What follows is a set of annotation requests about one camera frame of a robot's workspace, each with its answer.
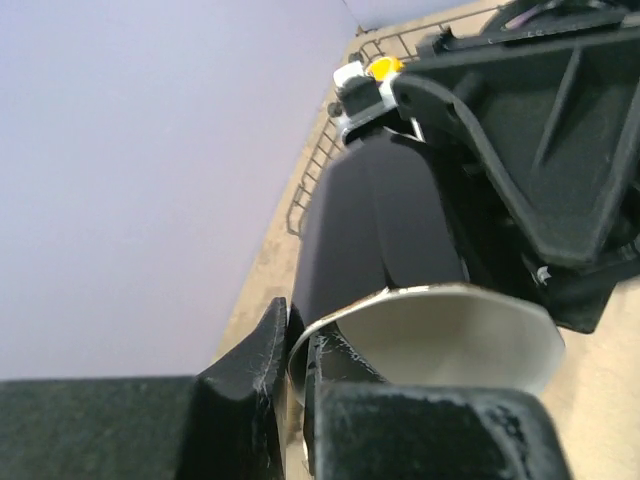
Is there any black mug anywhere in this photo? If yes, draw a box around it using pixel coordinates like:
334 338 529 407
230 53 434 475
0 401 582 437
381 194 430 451
289 133 565 398

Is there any grey wire dish rack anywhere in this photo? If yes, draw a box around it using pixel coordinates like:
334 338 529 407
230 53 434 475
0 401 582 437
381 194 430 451
285 4 511 237

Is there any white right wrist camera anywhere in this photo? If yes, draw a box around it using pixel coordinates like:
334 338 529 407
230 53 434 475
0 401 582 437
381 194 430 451
328 60 425 146

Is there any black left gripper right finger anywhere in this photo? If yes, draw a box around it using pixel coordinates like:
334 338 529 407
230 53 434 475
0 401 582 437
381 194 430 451
304 333 572 479

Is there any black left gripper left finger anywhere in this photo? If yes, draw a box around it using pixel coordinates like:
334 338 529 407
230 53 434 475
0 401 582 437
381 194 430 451
1 298 287 479

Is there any yellow mug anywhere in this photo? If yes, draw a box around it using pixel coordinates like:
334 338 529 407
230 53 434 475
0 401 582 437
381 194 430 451
365 56 404 82

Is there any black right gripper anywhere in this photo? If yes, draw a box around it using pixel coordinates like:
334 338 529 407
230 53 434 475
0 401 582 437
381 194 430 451
392 0 640 336

